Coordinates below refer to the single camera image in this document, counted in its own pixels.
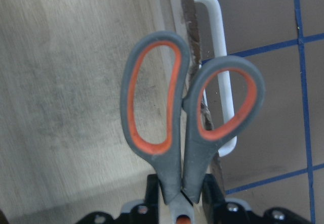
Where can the wooden drawer with white handle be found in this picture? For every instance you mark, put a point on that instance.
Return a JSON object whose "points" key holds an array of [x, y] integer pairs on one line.
{"points": [[63, 153]]}

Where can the grey orange handled scissors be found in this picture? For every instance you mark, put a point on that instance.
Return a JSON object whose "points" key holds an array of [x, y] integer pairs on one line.
{"points": [[181, 160]]}

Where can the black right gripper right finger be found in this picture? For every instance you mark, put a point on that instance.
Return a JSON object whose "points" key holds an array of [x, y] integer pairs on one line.
{"points": [[213, 199]]}

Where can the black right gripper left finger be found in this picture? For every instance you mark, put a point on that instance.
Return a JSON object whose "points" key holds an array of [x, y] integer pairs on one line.
{"points": [[152, 199]]}

